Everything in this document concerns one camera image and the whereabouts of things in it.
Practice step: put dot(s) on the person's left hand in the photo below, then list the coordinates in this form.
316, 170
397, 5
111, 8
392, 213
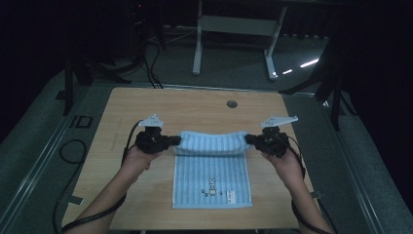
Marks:
138, 162

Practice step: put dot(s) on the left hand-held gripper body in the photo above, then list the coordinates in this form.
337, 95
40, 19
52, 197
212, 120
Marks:
150, 141

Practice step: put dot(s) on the black metal stand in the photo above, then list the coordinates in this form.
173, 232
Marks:
336, 97
68, 84

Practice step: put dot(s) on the black floor socket plate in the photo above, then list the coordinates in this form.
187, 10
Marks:
81, 122

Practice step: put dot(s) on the grey tape strip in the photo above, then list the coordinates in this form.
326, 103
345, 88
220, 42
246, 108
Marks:
75, 199

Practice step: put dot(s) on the blue striped towel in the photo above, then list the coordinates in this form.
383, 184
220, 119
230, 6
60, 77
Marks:
212, 175

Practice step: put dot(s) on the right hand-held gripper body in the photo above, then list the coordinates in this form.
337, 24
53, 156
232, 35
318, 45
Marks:
273, 143

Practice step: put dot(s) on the person's right hand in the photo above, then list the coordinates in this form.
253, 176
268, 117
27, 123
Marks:
285, 167

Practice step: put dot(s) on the white desk frame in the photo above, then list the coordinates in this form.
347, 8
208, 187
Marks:
238, 25

